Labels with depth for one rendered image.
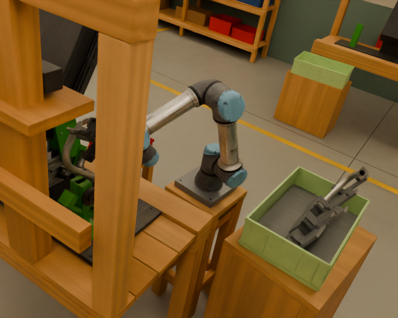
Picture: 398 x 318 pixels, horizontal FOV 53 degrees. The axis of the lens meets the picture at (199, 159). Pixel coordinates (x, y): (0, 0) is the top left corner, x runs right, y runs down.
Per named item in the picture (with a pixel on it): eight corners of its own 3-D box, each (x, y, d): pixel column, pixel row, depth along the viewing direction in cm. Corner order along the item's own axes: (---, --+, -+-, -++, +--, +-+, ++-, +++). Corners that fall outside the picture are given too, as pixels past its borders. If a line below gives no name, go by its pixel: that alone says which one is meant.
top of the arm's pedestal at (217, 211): (201, 169, 234) (201, 163, 232) (246, 195, 219) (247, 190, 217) (163, 191, 211) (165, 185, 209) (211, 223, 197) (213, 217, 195)
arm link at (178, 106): (207, 65, 173) (110, 125, 161) (222, 76, 166) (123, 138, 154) (212, 86, 182) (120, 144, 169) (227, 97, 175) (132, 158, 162)
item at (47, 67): (31, 73, 131) (30, 52, 127) (63, 89, 126) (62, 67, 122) (12, 78, 126) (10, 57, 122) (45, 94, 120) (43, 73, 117)
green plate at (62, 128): (70, 150, 188) (61, 106, 179) (82, 153, 184) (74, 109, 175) (50, 159, 179) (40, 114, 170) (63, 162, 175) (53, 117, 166)
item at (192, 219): (7, 123, 251) (4, 102, 243) (208, 238, 196) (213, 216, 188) (-14, 132, 241) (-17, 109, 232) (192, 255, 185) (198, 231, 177)
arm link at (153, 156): (150, 144, 164) (137, 129, 155) (164, 159, 157) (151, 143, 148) (136, 157, 163) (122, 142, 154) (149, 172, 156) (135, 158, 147)
